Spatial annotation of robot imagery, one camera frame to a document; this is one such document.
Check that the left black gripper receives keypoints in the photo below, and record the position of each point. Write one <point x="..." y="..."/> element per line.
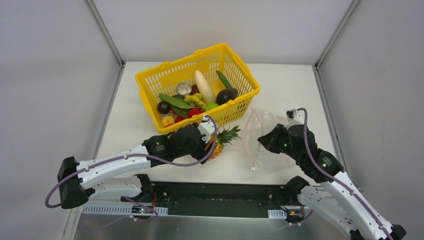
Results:
<point x="201" y="152"/>

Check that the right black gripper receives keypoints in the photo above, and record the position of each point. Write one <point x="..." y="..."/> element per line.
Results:
<point x="271" y="139"/>

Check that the toy pineapple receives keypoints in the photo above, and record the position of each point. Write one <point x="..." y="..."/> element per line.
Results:
<point x="224" y="137"/>

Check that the yellow banana bunch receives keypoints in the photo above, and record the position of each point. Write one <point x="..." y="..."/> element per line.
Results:
<point x="195" y="100"/>

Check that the white radish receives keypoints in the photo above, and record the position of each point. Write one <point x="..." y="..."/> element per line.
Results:
<point x="204" y="88"/>

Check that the yellow plastic basket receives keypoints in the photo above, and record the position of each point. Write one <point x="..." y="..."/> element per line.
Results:
<point x="164" y="78"/>

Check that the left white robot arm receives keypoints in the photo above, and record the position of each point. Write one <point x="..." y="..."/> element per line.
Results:
<point x="80" y="181"/>

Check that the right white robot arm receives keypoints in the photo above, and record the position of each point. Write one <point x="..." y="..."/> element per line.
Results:
<point x="350" y="213"/>

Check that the red tomato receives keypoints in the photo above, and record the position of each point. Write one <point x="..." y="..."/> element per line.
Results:
<point x="194" y="112"/>

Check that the green leafy vegetable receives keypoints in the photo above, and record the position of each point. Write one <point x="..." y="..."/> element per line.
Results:
<point x="179" y="106"/>

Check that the green apple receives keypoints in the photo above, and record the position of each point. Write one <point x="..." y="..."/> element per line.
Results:
<point x="210" y="106"/>

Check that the dark round plum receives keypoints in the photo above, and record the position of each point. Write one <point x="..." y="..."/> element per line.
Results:
<point x="163" y="107"/>

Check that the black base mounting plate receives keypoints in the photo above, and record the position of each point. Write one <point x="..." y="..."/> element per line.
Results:
<point x="221" y="200"/>

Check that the dark avocado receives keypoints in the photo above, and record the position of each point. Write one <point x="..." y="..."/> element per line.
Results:
<point x="226" y="95"/>

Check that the green cucumber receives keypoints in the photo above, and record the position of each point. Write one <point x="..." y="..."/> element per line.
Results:
<point x="224" y="80"/>

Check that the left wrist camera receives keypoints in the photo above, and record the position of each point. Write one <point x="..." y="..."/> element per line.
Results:
<point x="207" y="128"/>

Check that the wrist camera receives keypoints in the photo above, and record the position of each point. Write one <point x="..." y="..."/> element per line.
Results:
<point x="294" y="118"/>
<point x="207" y="128"/>

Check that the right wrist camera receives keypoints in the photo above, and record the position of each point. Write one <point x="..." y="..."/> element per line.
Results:
<point x="294" y="118"/>

